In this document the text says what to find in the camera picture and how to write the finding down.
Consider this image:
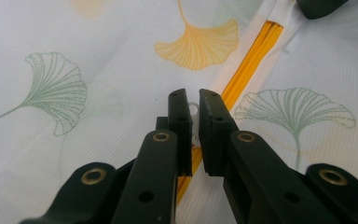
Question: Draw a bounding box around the white leaf-print zipper bag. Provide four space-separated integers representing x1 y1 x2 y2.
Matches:
0 0 358 224

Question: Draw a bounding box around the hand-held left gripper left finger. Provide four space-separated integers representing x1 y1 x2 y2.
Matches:
110 88 194 224

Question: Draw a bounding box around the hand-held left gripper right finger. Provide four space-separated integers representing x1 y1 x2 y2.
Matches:
199 89 339 224

